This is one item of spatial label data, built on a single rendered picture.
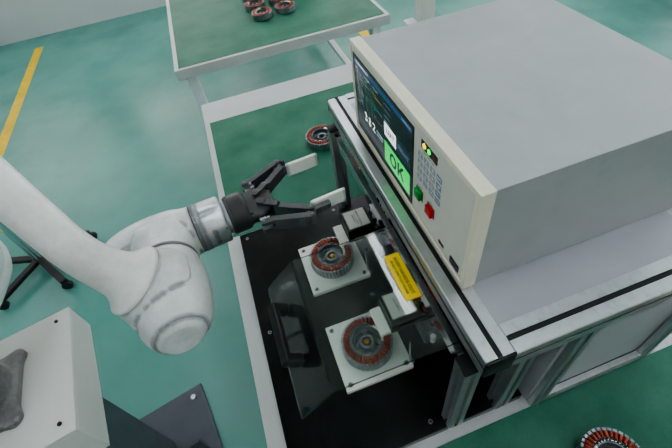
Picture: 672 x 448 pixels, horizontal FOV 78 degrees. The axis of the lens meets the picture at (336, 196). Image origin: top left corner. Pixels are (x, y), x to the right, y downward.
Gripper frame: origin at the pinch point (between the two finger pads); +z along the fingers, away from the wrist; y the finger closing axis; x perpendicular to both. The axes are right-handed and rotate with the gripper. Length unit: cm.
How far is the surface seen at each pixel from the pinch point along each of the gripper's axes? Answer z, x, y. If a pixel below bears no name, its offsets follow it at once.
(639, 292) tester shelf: 27, 0, 47
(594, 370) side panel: 34, -33, 47
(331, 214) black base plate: 7.4, -31.8, -19.5
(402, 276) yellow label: 2.1, -4.8, 25.2
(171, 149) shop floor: -34, -101, -197
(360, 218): 8.0, -17.7, -1.4
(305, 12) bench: 60, -24, -157
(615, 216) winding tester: 31.3, 4.9, 38.1
